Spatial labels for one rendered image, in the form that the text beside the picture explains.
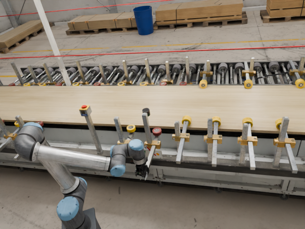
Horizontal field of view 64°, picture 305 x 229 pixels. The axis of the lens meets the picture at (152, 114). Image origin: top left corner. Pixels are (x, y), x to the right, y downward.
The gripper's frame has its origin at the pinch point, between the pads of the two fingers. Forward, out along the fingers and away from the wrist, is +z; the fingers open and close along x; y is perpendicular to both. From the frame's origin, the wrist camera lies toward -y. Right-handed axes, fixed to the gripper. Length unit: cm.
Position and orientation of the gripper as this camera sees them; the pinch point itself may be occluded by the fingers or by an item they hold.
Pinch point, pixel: (145, 176)
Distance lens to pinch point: 191.3
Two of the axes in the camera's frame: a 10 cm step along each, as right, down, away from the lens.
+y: -2.3, 5.9, -7.7
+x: 9.6, 0.3, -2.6
